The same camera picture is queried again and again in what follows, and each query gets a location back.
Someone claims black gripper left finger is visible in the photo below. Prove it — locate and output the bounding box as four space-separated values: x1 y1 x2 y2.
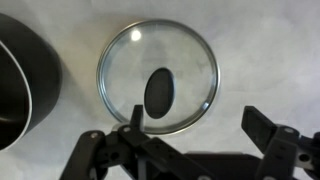
59 104 214 180

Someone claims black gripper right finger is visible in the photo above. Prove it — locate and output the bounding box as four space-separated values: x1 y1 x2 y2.
241 105 320 180

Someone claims glass lid with black knob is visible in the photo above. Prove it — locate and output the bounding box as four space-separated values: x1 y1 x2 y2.
96 19 221 136

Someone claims black pot with handle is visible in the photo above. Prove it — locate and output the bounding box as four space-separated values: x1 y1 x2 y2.
0 12 64 152

